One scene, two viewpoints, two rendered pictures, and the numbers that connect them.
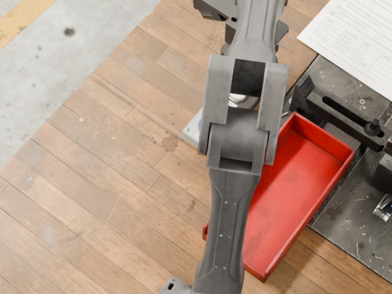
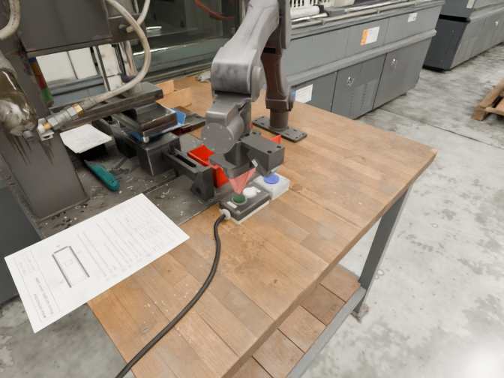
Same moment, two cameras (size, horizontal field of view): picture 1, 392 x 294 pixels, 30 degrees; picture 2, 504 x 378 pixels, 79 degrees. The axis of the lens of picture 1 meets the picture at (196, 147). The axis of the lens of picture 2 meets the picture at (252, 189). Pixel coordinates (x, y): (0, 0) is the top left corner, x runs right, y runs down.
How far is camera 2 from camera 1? 132 cm
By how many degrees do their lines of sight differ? 77
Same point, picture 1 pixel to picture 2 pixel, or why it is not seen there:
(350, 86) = (165, 205)
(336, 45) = (160, 229)
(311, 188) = not seen: hidden behind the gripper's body
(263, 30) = (250, 13)
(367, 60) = (142, 218)
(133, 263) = (315, 148)
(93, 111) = (352, 207)
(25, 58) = not seen: outside the picture
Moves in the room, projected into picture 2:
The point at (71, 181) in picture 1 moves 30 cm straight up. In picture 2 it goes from (357, 176) to (387, 61)
